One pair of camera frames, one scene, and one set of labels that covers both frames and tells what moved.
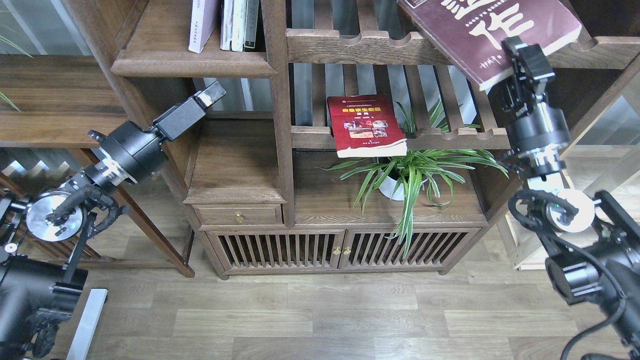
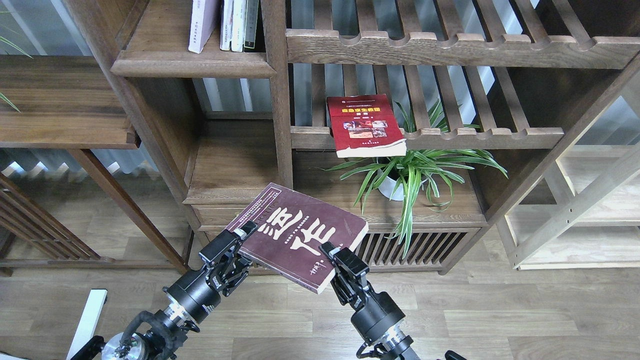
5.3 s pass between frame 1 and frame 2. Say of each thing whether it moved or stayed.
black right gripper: moved
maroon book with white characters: moved
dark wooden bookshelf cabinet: stayed
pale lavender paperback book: stayed
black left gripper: moved
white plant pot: stayed
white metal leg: stayed
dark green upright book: stayed
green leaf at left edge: stayed
